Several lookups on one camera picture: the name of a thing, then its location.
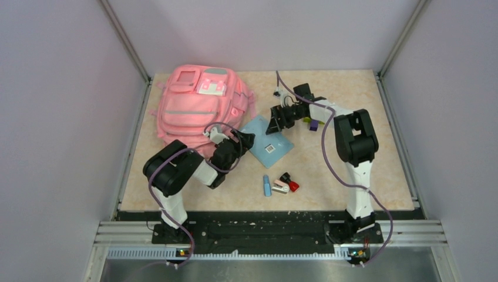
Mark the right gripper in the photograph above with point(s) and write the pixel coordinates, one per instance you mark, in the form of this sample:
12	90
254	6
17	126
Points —
279	112

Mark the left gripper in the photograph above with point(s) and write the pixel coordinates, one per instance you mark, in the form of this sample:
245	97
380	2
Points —
247	140

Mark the light blue notebook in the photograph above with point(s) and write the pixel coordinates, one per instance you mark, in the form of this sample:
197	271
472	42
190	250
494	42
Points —
267	149

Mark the red black stamp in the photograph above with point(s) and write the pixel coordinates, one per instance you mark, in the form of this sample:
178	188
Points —
286	178

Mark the pink student backpack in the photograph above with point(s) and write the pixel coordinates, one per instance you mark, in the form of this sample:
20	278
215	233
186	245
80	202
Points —
195	96

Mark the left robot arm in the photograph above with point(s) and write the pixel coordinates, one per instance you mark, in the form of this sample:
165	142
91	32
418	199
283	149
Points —
169	170

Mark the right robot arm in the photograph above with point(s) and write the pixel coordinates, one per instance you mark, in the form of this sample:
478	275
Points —
355	141

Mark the purple toy cube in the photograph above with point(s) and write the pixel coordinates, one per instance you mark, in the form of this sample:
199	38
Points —
313	125

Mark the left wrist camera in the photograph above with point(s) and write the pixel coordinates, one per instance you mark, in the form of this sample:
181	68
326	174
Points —
216	135

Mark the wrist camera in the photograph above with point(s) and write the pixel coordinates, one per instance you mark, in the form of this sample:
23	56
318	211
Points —
216	135
281	94

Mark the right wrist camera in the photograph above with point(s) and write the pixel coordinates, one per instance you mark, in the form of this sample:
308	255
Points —
281	94

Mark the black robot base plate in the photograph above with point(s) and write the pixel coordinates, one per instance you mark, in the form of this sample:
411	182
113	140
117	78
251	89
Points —
258	227

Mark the aluminium frame rail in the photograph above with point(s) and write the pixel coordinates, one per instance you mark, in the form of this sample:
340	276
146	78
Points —
124	39

